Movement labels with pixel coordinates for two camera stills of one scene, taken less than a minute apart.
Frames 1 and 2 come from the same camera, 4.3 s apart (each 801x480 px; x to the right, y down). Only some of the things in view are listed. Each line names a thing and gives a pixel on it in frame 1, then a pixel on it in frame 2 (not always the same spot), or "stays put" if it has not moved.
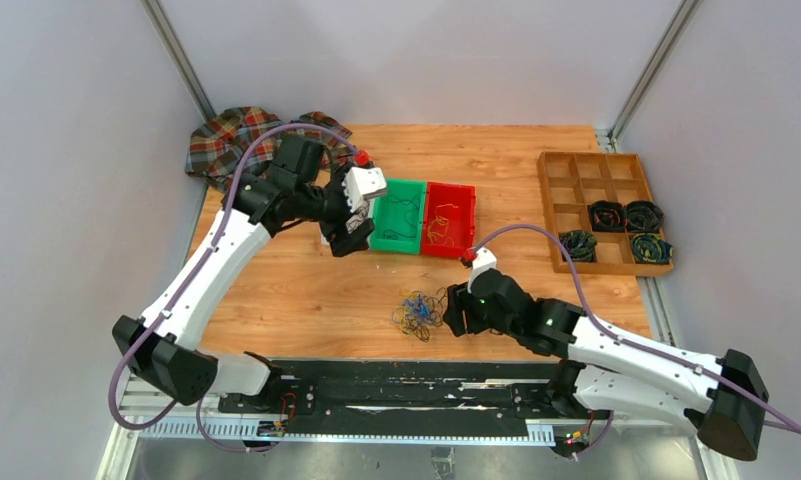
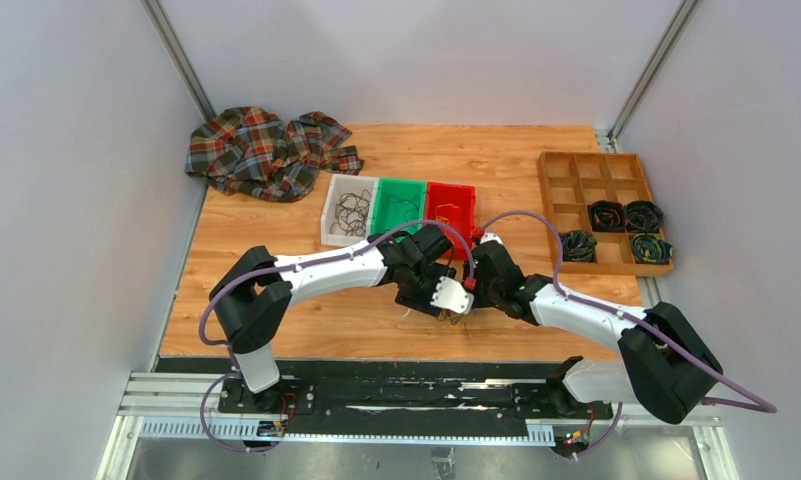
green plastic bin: (399, 217) stays put
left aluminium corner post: (171, 42) stays put
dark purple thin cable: (406, 218) stays put
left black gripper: (342, 242) -> (423, 302)
